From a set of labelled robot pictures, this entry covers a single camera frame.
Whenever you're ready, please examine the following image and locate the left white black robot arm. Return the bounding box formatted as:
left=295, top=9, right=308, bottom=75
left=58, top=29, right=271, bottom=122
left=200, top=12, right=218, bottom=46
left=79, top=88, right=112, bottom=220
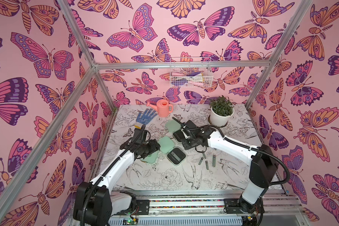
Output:
left=73, top=125, right=160, bottom=226

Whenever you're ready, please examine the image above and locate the potted green plant white pot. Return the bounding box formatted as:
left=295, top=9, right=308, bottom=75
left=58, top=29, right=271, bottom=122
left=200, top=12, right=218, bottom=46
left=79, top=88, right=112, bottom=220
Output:
left=210, top=96, right=234, bottom=127

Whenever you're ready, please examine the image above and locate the white wire wall basket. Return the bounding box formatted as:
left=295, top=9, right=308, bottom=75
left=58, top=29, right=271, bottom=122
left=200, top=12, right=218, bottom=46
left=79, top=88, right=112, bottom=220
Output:
left=169, top=56, right=213, bottom=89

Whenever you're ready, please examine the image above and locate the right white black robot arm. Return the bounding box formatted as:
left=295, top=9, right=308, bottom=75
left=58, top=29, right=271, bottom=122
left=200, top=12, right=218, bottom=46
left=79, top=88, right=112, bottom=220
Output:
left=175, top=119, right=291, bottom=215

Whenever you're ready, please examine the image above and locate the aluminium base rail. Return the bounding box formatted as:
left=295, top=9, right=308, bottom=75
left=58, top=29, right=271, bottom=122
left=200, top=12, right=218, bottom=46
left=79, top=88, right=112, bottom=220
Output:
left=106, top=190, right=312, bottom=226

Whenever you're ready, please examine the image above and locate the pink watering can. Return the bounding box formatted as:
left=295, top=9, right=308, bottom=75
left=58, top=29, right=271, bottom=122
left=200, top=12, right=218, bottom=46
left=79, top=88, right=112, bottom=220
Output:
left=146, top=99, right=174, bottom=118

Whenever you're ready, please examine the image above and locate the green clipper case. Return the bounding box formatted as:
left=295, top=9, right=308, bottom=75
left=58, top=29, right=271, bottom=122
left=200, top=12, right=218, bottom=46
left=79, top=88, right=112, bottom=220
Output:
left=141, top=151, right=159, bottom=164

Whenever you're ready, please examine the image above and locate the blue garden glove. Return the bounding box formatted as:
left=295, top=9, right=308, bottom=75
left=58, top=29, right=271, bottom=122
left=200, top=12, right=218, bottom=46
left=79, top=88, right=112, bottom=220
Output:
left=135, top=108, right=157, bottom=129

